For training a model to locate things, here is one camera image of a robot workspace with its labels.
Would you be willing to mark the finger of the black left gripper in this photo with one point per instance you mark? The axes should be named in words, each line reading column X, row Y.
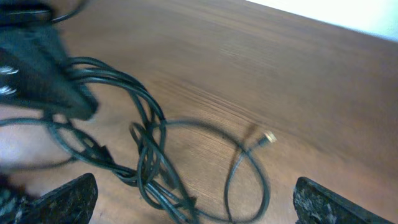
column 34, row 68

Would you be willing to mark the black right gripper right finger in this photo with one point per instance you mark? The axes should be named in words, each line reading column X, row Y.
column 316, row 204

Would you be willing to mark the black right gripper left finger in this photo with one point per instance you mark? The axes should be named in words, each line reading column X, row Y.
column 73, row 202

